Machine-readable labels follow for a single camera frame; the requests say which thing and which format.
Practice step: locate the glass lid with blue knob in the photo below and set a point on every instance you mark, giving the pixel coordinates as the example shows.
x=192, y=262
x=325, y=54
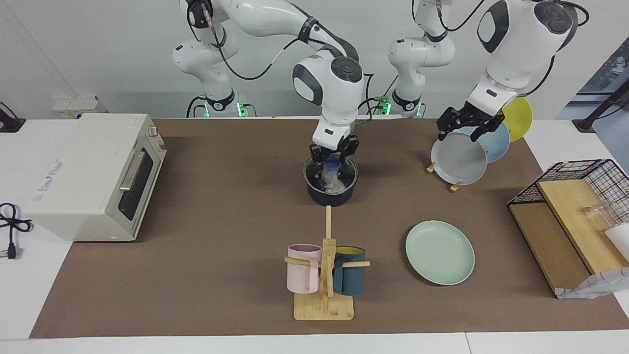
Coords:
x=333, y=162

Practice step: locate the mint green plate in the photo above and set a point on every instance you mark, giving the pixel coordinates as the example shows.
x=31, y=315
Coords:
x=440, y=253

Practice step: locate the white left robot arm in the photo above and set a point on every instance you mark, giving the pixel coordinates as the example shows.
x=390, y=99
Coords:
x=516, y=49

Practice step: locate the pink mug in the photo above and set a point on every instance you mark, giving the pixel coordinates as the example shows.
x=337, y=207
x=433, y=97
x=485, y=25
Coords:
x=302, y=275

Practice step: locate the white vermicelli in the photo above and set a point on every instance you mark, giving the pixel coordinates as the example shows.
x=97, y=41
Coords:
x=333, y=181

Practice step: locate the grey patterned bag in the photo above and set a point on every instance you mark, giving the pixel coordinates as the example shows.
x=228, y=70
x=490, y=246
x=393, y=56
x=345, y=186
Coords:
x=594, y=285

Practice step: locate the white toaster oven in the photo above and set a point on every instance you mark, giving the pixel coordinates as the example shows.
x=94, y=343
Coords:
x=73, y=187

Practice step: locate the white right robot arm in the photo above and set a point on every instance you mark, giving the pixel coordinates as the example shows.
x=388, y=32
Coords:
x=334, y=93

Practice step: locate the grey plate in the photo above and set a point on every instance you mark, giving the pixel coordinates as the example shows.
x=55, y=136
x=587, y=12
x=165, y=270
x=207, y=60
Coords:
x=459, y=160

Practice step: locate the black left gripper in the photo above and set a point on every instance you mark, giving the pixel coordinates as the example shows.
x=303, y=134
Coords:
x=476, y=114

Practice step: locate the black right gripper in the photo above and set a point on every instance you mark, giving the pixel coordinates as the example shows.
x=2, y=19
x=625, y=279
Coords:
x=334, y=151

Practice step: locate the white cup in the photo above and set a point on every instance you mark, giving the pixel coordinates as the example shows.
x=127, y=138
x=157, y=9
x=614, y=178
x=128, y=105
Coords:
x=620, y=241

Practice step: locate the bamboo mug rack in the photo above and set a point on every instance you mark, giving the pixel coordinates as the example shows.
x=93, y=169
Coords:
x=324, y=309

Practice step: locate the dark blue saucepan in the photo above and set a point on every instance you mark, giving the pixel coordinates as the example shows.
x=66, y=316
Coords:
x=334, y=200

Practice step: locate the brown wooden board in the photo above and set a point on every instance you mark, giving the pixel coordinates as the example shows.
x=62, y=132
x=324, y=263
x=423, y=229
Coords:
x=545, y=246

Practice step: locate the dark teal mug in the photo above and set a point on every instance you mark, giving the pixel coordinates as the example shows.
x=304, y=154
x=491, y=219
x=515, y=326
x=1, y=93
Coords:
x=351, y=280

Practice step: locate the light blue plate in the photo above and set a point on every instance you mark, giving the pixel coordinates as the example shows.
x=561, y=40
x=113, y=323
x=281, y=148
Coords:
x=497, y=142

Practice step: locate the brown table mat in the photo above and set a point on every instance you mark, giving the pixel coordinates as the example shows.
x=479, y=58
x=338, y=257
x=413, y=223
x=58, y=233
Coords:
x=221, y=285

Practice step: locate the light wooden board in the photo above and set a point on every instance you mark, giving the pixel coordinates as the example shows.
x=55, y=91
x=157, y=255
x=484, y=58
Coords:
x=570, y=216

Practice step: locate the black stand with pole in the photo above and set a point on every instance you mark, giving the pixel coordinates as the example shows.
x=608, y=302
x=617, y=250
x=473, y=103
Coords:
x=587, y=123

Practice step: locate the clear glass cup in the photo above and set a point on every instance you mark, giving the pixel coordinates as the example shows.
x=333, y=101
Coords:
x=599, y=214

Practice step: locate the yellow plate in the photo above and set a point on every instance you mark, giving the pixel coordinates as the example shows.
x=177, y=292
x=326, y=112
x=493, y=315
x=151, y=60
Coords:
x=518, y=118

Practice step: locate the black table clamp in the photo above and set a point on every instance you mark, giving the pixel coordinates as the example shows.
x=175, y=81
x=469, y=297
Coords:
x=11, y=124

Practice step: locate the wooden plate rack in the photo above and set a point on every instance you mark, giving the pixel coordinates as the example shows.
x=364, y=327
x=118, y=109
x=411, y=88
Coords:
x=456, y=187

